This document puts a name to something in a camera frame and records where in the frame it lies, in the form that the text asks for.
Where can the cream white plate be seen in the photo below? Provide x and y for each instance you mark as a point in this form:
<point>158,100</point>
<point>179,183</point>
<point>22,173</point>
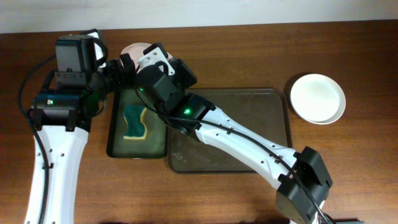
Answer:
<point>318,99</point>

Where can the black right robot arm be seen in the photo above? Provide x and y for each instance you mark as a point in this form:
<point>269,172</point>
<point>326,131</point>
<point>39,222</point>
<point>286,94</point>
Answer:
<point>301,179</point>

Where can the brown serving tray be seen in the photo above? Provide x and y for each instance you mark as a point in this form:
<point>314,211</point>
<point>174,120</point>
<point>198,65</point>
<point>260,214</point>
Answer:
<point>263,111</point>

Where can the green and yellow sponge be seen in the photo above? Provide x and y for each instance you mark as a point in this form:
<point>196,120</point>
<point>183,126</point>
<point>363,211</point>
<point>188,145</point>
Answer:
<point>134,118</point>

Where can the black rectangular water tray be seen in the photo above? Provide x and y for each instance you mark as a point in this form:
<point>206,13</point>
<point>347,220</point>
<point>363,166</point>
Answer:
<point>152,147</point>

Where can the pink white plate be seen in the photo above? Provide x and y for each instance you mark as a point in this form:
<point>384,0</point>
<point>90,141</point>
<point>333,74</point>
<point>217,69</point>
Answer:
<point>134,52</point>

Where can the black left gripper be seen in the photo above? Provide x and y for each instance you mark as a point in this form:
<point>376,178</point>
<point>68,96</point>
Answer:
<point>117,66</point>

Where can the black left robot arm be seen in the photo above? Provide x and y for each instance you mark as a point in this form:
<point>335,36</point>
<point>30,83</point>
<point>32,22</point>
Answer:
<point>60,119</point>

